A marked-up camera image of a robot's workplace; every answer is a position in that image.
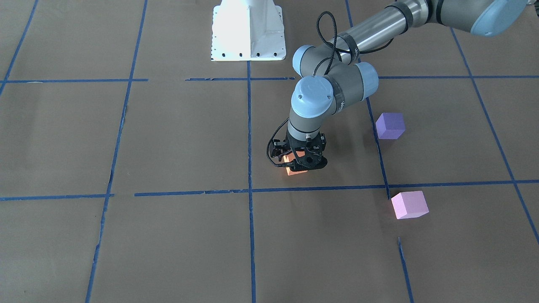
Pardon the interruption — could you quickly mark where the blue tape line centre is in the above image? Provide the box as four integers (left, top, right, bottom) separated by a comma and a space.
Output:
246, 61, 256, 303

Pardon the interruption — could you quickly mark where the purple foam block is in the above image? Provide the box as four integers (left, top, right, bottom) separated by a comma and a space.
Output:
376, 112, 406, 140

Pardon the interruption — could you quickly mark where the blue tape line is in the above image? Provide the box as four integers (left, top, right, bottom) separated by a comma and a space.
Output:
1, 75, 539, 84
85, 0, 148, 303
246, 61, 256, 303
450, 27, 539, 242

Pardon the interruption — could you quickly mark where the pink foam block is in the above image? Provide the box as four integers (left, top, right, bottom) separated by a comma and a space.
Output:
391, 191, 429, 219

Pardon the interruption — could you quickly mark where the blue tape line far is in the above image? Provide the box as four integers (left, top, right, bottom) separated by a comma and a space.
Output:
1, 75, 539, 84

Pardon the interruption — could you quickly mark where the orange foam block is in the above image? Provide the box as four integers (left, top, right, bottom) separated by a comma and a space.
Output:
283, 151, 309, 176

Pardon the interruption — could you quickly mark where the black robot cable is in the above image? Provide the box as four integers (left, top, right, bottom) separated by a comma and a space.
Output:
266, 11, 394, 168

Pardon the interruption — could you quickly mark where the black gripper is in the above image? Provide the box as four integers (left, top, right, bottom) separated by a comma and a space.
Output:
272, 133, 328, 170

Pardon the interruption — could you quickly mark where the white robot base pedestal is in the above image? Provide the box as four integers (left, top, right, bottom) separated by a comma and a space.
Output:
211, 0, 287, 61

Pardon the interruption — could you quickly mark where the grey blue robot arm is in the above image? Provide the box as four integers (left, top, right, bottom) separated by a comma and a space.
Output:
266, 0, 528, 172

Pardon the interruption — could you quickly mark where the blue tape line lengthwise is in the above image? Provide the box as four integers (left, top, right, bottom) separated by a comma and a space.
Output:
344, 0, 416, 303

